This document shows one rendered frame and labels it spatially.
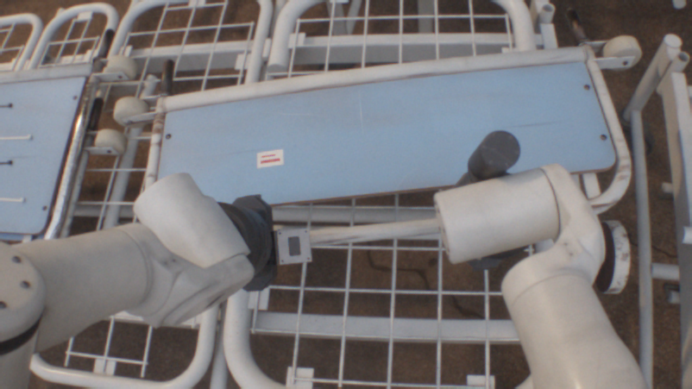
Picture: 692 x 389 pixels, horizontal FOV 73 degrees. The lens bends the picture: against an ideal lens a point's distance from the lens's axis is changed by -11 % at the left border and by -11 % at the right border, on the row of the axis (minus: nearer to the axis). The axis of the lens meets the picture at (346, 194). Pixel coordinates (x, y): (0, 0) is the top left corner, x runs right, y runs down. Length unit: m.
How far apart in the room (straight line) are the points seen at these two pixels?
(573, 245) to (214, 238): 0.30
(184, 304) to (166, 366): 1.02
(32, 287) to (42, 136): 0.86
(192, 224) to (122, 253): 0.10
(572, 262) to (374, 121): 0.46
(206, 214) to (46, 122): 0.70
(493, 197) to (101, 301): 0.31
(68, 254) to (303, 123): 0.51
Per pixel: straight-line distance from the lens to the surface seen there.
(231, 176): 0.79
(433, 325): 0.85
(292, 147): 0.78
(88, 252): 0.38
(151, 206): 0.49
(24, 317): 0.27
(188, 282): 0.42
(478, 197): 0.44
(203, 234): 0.47
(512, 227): 0.44
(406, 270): 1.35
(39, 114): 1.17
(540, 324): 0.37
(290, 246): 0.65
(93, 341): 1.57
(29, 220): 1.06
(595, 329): 0.37
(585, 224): 0.42
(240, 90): 0.87
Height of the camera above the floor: 1.29
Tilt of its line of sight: 64 degrees down
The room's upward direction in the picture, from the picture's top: 17 degrees counter-clockwise
